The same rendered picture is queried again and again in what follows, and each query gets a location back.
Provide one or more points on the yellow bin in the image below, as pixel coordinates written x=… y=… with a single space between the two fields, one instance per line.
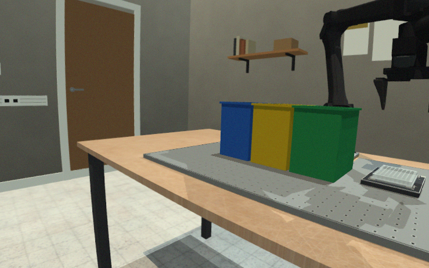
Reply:
x=272 y=135

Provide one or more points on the blue bin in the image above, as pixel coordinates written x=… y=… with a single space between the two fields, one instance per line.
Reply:
x=236 y=129

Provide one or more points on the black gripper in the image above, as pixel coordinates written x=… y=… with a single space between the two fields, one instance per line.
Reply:
x=398 y=74

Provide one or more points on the green bin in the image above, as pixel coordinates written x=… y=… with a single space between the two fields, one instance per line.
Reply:
x=323 y=141

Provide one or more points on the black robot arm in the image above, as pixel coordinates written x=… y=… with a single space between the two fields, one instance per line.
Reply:
x=408 y=50

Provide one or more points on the white well plate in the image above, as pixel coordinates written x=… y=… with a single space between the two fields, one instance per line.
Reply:
x=396 y=176

